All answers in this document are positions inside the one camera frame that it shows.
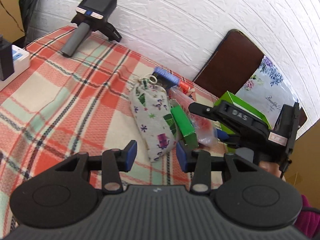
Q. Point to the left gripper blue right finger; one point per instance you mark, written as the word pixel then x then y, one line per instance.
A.
pixel 184 157

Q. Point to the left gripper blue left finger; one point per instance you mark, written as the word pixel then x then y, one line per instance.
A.
pixel 128 155

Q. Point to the small green carton box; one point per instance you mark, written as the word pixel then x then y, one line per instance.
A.
pixel 187 130

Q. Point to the white blue HP box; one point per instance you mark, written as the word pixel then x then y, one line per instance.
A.
pixel 221 135

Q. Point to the red clear plastic packet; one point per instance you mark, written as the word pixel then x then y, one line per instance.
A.
pixel 205 131

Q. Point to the printed fabric pouch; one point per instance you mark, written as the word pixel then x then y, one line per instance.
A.
pixel 151 110

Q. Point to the maroon sleeve forearm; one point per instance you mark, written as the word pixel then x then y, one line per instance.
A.
pixel 308 223

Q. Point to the person's right hand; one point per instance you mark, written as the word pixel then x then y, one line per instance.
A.
pixel 272 168

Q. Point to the green cardboard tray box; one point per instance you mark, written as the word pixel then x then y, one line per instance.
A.
pixel 245 109

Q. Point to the floral plastic bedding bag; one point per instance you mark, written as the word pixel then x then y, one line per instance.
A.
pixel 267 91

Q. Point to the dark brown wooden headboard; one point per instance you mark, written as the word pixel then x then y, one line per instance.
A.
pixel 233 62

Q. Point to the large brown cardboard box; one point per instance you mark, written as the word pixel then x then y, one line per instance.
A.
pixel 303 173

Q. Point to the plaid red green blanket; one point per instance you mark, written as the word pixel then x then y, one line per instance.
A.
pixel 60 106

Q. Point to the white power strip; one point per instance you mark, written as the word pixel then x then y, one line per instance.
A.
pixel 18 63

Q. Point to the spare handheld gripper device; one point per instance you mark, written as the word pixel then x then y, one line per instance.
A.
pixel 91 16

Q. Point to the black adapter block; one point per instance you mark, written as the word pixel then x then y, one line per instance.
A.
pixel 5 57

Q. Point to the small brown cardboard box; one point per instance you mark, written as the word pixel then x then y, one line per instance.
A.
pixel 10 20

